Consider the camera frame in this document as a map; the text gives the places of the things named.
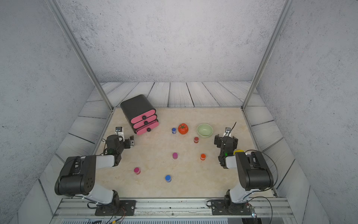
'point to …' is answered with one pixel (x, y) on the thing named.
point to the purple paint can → (175, 156)
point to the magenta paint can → (137, 171)
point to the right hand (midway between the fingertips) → (227, 134)
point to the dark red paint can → (196, 140)
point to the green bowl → (204, 130)
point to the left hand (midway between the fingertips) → (128, 135)
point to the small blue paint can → (174, 130)
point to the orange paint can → (203, 157)
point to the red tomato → (183, 129)
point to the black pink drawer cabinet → (141, 113)
